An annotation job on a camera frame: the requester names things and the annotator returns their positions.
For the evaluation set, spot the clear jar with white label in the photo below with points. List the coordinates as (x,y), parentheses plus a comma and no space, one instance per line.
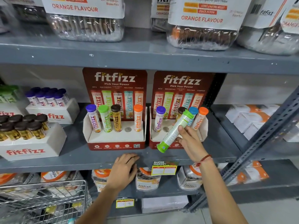
(25,9)
(86,18)
(159,13)
(268,32)
(203,23)

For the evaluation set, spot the blue-capped tablet tube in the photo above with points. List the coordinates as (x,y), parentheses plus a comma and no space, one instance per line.
(193,111)

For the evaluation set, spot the person's left hand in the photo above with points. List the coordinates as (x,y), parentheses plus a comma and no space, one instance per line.
(121,171)

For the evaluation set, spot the group of green tubes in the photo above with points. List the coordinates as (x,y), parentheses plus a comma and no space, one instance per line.
(8,93)

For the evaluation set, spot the green-capped green tablet tube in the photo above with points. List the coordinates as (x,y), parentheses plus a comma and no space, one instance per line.
(105,120)

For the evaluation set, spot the brown-capped yellow tablet tube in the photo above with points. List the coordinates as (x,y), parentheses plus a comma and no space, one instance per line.
(180,111)
(116,118)

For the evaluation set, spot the grey metal shelf rack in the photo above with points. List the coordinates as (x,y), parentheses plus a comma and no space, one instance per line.
(140,54)

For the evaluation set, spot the purple-capped tablet tube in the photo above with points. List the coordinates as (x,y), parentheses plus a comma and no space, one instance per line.
(159,120)
(94,120)

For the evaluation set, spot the orange-lidded clear jar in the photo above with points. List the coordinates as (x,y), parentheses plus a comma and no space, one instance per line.
(55,176)
(100,178)
(7,177)
(147,180)
(189,178)

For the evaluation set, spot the person's right forearm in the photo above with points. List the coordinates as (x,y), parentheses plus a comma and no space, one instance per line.
(219,195)

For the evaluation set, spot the person's left forearm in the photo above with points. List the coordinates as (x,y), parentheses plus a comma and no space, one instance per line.
(100,207)

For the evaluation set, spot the stack of white orange boxes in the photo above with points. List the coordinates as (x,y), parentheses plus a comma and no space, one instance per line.
(252,118)

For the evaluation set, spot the plain white carton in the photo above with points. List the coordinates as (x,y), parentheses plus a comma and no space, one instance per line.
(163,204)

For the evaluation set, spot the group of brown-capped tubes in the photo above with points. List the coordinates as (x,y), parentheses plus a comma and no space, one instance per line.
(25,128)

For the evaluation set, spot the group of purple-capped tubes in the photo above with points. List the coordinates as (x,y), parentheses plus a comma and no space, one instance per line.
(46,96)

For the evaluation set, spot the green-capped white tablet tube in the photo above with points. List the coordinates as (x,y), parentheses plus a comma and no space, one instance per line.
(174,131)

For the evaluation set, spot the yellow price tag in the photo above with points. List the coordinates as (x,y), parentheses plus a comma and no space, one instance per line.
(125,202)
(164,169)

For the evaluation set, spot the red cardboard display stand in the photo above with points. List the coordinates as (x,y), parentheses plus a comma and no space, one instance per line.
(182,88)
(115,95)

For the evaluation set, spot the person's right thumb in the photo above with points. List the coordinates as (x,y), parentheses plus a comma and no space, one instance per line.
(182,130)

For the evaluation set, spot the white display box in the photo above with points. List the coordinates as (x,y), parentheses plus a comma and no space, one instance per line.
(32,150)
(9,110)
(56,115)

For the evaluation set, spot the orange-capped tablet tube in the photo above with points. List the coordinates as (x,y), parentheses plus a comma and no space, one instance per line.
(138,118)
(200,118)

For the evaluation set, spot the pile of white orange cartons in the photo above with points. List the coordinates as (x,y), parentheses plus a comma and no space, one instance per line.
(253,173)

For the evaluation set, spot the person's right hand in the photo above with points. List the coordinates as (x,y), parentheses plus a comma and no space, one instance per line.
(192,143)

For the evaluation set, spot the person's left thumb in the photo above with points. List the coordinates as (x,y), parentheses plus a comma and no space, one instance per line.
(134,169)

